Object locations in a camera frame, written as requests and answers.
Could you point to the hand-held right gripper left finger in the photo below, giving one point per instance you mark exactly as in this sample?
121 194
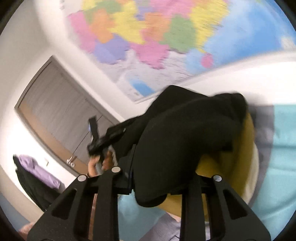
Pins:
131 176

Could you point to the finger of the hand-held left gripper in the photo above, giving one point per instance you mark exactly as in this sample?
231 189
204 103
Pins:
114 135

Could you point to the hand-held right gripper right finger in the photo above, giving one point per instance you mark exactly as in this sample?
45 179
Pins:
196 208

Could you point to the black garment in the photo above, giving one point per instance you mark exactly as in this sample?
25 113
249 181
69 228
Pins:
185 139
37 194

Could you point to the person's left hand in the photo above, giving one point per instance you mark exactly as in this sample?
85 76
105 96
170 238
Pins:
93 167

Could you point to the grey door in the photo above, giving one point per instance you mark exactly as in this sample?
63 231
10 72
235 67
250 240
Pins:
57 111

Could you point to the purple cloth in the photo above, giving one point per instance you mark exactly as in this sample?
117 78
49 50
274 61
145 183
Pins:
39 171

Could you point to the mustard garment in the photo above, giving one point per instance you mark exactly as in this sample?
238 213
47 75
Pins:
242 162

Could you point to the black hanging garment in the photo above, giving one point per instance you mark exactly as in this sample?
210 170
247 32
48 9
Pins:
37 194

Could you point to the teal grey patterned bed sheet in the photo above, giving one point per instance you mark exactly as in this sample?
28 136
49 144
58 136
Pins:
282 162

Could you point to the colourful wall map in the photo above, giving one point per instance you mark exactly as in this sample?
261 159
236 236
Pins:
161 34

